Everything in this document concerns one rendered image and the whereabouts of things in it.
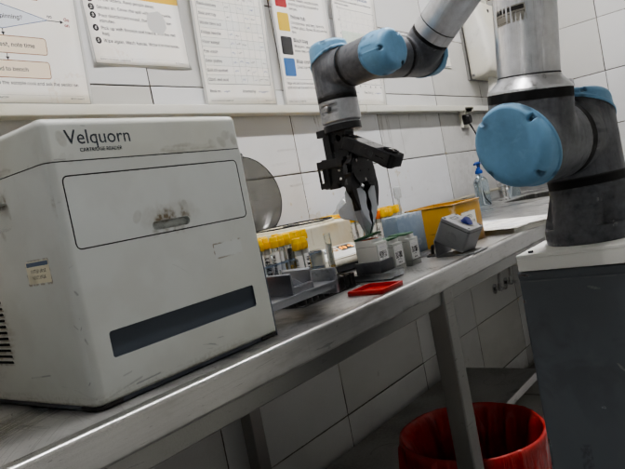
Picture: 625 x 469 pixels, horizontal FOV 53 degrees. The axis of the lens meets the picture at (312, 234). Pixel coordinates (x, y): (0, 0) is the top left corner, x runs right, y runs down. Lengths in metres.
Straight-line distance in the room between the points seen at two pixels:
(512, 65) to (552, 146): 0.13
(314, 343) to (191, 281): 0.20
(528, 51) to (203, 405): 0.61
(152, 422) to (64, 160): 0.28
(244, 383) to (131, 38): 1.07
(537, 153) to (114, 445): 0.62
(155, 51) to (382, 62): 0.74
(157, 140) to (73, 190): 0.13
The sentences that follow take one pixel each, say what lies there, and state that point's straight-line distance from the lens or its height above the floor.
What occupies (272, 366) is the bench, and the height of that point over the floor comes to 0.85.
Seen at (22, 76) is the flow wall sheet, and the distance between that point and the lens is 1.44.
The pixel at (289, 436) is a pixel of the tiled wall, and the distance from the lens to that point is 1.87.
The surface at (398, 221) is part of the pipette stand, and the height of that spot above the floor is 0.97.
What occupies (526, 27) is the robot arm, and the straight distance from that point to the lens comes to 0.93.
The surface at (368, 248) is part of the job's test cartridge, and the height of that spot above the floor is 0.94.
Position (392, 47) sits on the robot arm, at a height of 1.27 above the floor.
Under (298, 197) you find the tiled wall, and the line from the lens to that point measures 1.94.
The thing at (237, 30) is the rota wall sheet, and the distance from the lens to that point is 1.89.
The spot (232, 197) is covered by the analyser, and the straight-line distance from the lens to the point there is 0.82.
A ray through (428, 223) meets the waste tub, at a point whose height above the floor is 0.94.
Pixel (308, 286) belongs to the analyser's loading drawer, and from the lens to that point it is 0.94.
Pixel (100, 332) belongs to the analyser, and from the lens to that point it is 0.69.
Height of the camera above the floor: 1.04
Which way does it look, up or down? 3 degrees down
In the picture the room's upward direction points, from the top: 11 degrees counter-clockwise
